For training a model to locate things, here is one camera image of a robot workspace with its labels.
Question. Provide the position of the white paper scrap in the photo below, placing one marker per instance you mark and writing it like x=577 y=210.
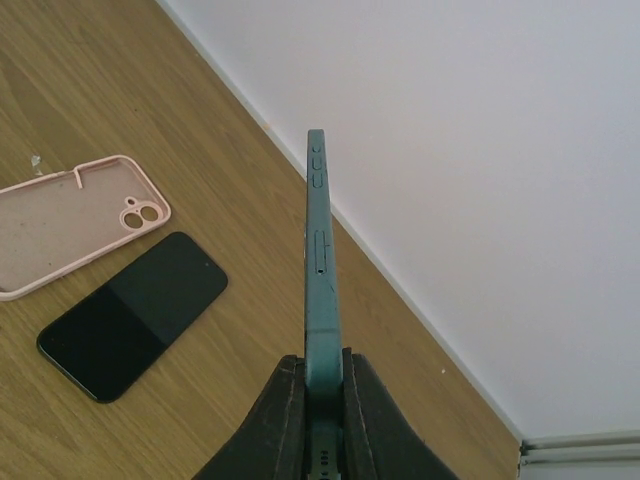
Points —
x=36 y=165

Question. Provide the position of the pink phone case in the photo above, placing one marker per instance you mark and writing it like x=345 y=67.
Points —
x=57 y=223

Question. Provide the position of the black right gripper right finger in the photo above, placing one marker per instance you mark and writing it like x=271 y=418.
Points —
x=379 y=443

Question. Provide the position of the right rear aluminium frame post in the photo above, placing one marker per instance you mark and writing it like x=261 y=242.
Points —
x=606 y=456

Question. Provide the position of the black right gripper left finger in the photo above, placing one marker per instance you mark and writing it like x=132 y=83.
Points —
x=269 y=444

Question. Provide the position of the teal green phone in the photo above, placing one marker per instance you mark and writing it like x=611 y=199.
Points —
x=322 y=323

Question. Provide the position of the black phone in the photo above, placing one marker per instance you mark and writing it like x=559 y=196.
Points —
x=106 y=342

